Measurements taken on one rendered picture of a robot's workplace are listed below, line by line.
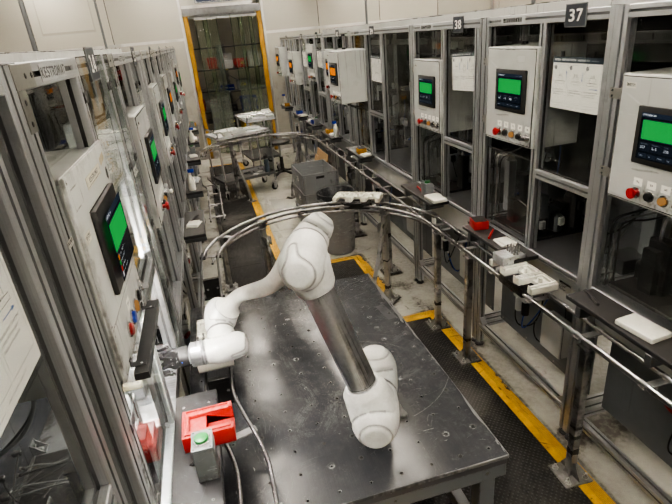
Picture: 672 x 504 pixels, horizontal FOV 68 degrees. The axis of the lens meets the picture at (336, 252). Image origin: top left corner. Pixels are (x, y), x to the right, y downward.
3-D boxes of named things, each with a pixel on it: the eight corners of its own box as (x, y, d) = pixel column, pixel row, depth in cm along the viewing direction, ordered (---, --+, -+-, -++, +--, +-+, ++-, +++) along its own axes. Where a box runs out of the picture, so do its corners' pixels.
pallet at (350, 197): (333, 209, 381) (332, 196, 377) (338, 203, 393) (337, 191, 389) (379, 209, 370) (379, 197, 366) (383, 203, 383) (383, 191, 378)
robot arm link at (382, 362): (397, 382, 197) (395, 336, 189) (399, 414, 181) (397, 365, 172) (356, 383, 199) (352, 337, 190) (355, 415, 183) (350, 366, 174)
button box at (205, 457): (220, 477, 140) (212, 445, 135) (192, 485, 138) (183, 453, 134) (219, 456, 147) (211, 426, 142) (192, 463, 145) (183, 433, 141)
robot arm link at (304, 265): (404, 405, 179) (408, 453, 159) (362, 416, 182) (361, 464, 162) (322, 218, 151) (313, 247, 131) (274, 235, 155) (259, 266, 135)
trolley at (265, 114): (287, 169, 830) (279, 110, 790) (253, 176, 811) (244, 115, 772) (273, 160, 902) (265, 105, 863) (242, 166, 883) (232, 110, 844)
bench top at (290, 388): (509, 463, 169) (509, 454, 167) (191, 559, 147) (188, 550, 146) (369, 278, 303) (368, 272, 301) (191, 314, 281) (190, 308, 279)
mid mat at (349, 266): (397, 300, 403) (397, 299, 402) (332, 314, 391) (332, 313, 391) (360, 254, 492) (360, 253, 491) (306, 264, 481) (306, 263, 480)
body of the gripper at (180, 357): (192, 359, 185) (166, 364, 183) (187, 340, 182) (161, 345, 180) (192, 370, 179) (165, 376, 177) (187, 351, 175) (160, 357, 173)
